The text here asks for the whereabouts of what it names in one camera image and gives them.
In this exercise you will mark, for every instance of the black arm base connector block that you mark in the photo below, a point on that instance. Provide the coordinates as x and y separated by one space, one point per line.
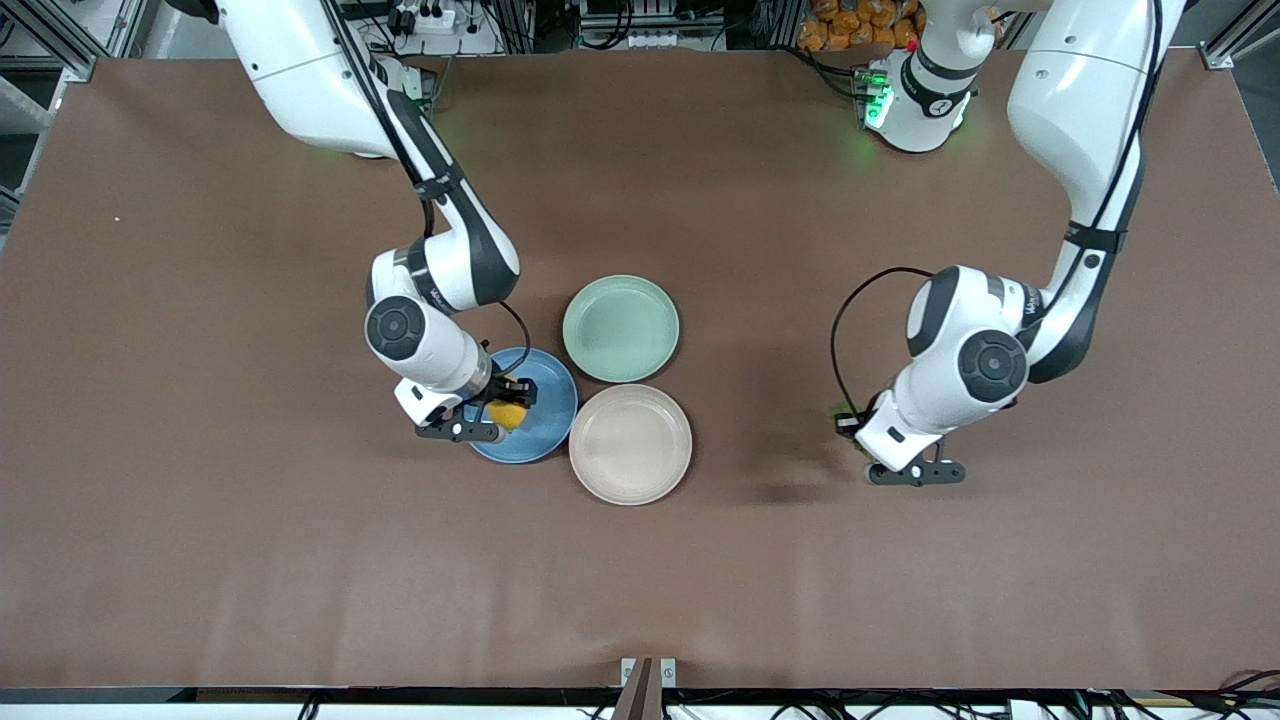
425 85
872 95

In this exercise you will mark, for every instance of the white power strip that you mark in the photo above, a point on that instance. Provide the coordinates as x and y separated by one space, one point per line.
435 17

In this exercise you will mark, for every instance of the yellow lemon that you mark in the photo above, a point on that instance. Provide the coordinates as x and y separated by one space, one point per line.
509 416

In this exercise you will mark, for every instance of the beige plate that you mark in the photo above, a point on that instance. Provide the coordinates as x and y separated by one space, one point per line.
630 445

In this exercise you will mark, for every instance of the aluminium frame rail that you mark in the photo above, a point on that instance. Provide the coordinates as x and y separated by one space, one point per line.
60 40
1235 40

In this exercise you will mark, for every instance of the bag of oranges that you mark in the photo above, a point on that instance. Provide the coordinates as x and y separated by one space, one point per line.
860 25

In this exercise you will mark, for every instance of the blue plate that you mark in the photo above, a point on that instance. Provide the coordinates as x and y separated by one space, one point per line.
548 420

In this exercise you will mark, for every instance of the white electronics box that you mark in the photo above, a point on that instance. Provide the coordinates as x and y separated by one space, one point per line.
640 25

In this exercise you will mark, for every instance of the metal bracket with post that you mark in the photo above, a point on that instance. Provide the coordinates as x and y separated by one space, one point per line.
647 690

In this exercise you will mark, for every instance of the brown table cover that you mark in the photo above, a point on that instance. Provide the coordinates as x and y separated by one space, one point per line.
200 550

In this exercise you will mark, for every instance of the pale green plate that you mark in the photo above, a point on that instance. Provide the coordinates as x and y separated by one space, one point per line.
620 328

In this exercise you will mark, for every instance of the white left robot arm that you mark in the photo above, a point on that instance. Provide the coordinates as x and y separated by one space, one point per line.
1080 90

